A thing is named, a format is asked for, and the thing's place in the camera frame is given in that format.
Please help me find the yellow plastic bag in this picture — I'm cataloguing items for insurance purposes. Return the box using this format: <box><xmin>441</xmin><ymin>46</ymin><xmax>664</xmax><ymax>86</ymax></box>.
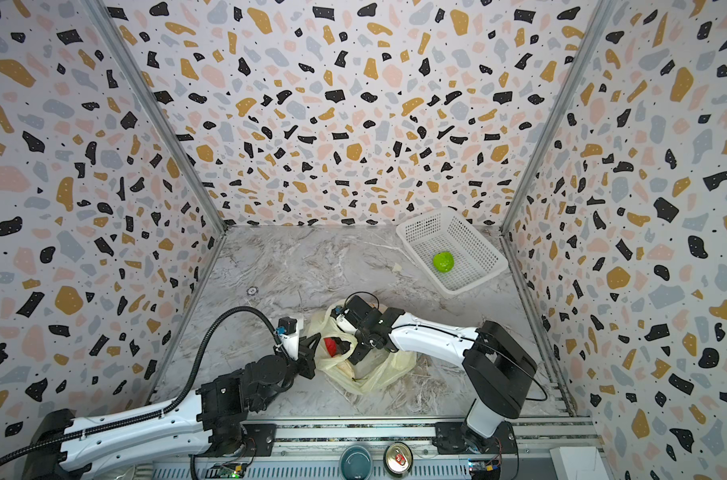
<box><xmin>303</xmin><ymin>306</ymin><xmax>417</xmax><ymax>395</ymax></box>

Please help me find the red apple fruit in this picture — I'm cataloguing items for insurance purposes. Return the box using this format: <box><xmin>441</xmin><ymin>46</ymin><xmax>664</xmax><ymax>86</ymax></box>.
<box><xmin>323</xmin><ymin>337</ymin><xmax>350</xmax><ymax>358</ymax></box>

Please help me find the bright green round fruit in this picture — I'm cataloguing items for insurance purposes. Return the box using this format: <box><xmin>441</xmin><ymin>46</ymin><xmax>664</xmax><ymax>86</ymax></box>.
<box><xmin>433</xmin><ymin>251</ymin><xmax>455</xmax><ymax>273</ymax></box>

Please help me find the white plastic mesh basket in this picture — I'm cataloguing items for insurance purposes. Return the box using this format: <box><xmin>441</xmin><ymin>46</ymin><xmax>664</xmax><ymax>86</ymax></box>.
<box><xmin>397</xmin><ymin>208</ymin><xmax>509</xmax><ymax>297</ymax></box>

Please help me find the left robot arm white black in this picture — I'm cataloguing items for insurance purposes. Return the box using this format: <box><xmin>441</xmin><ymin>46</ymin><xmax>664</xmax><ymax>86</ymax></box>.
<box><xmin>22</xmin><ymin>334</ymin><xmax>321</xmax><ymax>479</ymax></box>

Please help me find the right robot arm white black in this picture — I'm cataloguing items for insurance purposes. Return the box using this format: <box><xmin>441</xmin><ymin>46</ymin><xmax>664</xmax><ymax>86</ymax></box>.
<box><xmin>330</xmin><ymin>294</ymin><xmax>537</xmax><ymax>454</ymax></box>

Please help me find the left green circuit board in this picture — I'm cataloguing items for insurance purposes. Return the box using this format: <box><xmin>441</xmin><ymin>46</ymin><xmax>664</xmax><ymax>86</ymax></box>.
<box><xmin>206</xmin><ymin>462</ymin><xmax>248</xmax><ymax>479</ymax></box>

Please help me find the green circuit board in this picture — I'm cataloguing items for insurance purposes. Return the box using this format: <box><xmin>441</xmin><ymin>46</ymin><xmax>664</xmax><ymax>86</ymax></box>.
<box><xmin>206</xmin><ymin>462</ymin><xmax>248</xmax><ymax>479</ymax></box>
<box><xmin>469</xmin><ymin>459</ymin><xmax>501</xmax><ymax>480</ymax></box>

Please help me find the teal round cup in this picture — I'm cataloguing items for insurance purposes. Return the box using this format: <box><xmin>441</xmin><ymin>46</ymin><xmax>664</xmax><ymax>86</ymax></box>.
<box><xmin>339</xmin><ymin>445</ymin><xmax>373</xmax><ymax>480</ymax></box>

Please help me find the metal drink can top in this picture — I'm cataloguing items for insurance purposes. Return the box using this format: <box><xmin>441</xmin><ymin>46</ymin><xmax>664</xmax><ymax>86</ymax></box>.
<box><xmin>383</xmin><ymin>442</ymin><xmax>413</xmax><ymax>479</ymax></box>

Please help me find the right green circuit board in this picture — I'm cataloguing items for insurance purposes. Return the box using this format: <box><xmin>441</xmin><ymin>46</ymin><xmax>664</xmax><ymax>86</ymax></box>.
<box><xmin>469</xmin><ymin>459</ymin><xmax>501</xmax><ymax>480</ymax></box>

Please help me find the white box corner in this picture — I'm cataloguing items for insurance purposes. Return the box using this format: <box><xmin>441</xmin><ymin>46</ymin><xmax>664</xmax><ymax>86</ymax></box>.
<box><xmin>551</xmin><ymin>446</ymin><xmax>609</xmax><ymax>480</ymax></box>

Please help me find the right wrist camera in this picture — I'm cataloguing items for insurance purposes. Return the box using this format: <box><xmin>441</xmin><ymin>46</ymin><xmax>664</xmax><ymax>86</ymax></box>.
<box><xmin>331</xmin><ymin>305</ymin><xmax>356</xmax><ymax>335</ymax></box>

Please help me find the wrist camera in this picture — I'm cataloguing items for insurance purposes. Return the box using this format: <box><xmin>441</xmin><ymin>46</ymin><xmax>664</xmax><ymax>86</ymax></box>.
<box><xmin>276</xmin><ymin>317</ymin><xmax>304</xmax><ymax>360</ymax></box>
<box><xmin>331</xmin><ymin>305</ymin><xmax>356</xmax><ymax>335</ymax></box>

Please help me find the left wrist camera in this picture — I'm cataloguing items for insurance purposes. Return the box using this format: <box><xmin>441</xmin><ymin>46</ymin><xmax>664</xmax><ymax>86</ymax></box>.
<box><xmin>276</xmin><ymin>317</ymin><xmax>304</xmax><ymax>360</ymax></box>

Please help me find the black corrugated cable conduit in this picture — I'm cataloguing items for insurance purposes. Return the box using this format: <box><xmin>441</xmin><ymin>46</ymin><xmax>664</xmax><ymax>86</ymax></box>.
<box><xmin>0</xmin><ymin>305</ymin><xmax>280</xmax><ymax>480</ymax></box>

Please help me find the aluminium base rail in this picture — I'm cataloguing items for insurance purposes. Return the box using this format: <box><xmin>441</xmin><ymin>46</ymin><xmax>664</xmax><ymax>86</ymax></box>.
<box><xmin>229</xmin><ymin>416</ymin><xmax>605</xmax><ymax>479</ymax></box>

